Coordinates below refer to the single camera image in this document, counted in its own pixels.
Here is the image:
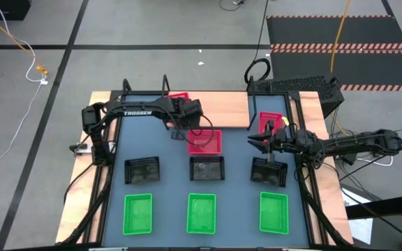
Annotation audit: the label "black box on floor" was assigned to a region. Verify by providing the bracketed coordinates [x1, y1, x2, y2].
[0, 0, 31, 21]

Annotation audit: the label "white floor cable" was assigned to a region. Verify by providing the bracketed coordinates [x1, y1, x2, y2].
[0, 0, 48, 174]

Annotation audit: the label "black furniture edge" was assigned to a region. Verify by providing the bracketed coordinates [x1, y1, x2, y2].
[345, 193, 402, 251]

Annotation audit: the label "black plastic slotted basket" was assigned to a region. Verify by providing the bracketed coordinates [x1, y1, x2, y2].
[189, 155, 226, 181]
[124, 156, 161, 185]
[250, 156, 289, 188]

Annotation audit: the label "black floor cable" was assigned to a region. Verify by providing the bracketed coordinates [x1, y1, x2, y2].
[340, 190, 402, 243]

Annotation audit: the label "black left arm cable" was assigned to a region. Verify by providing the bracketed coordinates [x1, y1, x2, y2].
[167, 111, 216, 147]

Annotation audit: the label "black metal table frame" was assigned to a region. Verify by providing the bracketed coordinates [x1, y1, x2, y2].
[56, 78, 354, 251]

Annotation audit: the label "white paper sheet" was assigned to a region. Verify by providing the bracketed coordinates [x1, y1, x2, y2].
[340, 188, 375, 245]

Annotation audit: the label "thin black cable loop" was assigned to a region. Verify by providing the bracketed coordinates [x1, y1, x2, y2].
[218, 0, 249, 12]

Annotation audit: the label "orange floor cable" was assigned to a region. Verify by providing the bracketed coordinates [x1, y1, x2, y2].
[0, 3, 50, 76]

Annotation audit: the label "green plastic slotted basket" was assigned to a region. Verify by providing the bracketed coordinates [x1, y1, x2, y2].
[186, 192, 217, 235]
[122, 193, 153, 236]
[259, 191, 290, 235]

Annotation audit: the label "short white cable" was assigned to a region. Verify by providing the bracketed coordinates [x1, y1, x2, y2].
[356, 155, 394, 167]

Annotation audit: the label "long black cable with coil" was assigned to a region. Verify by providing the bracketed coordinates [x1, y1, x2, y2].
[244, 0, 272, 85]

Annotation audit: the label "red plastic slotted basket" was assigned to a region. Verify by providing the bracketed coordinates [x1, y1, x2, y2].
[258, 111, 285, 142]
[187, 129, 223, 155]
[167, 91, 191, 127]

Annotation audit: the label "blue-grey table mat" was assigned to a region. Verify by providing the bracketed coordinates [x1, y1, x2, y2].
[102, 94, 310, 248]

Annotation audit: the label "black perforated computer case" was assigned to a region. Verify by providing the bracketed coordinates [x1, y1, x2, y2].
[256, 75, 345, 119]

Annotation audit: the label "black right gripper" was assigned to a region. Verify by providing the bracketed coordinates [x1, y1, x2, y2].
[247, 119, 297, 165]

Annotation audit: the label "black floor mat orange stripes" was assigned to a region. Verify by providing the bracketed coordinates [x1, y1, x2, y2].
[266, 15, 402, 92]

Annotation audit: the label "yellow cable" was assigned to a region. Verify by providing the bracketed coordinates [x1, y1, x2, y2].
[329, 0, 352, 74]

